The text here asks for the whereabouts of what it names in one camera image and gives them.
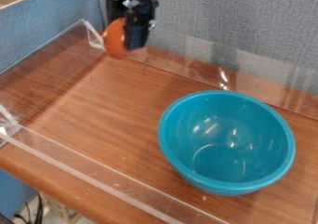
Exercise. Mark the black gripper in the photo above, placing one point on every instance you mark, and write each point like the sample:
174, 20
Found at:
136, 26

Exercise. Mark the brown toy mushroom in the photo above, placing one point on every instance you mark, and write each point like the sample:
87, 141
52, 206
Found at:
113, 38

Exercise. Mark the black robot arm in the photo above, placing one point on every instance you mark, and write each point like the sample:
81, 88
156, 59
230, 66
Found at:
144, 9

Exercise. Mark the blue plastic bowl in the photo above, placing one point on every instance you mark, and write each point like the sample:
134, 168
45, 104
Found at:
226, 141

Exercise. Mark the clear acrylic left barrier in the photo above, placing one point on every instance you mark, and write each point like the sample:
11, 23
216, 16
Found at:
35, 82

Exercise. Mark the clear acrylic barrier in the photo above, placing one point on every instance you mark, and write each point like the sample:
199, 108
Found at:
271, 80
130, 190
35, 82

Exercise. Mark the clear acrylic back barrier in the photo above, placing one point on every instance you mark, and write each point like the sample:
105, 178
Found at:
271, 80

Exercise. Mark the clear acrylic front barrier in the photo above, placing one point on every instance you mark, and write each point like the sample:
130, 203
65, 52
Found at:
130, 190

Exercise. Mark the clear triangular corner bracket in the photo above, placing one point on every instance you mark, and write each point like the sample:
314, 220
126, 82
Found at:
95, 38

